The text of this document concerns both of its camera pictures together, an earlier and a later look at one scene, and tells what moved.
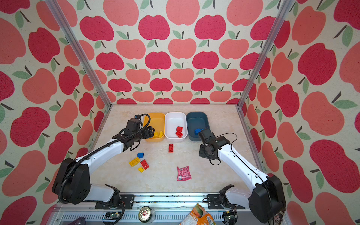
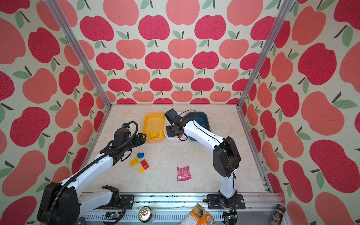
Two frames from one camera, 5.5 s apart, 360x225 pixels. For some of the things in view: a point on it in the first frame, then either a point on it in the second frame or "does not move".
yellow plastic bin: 156,130 does not move
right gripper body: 202,153 -> 169,131
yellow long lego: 134,161 does not move
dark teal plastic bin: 195,120 does not move
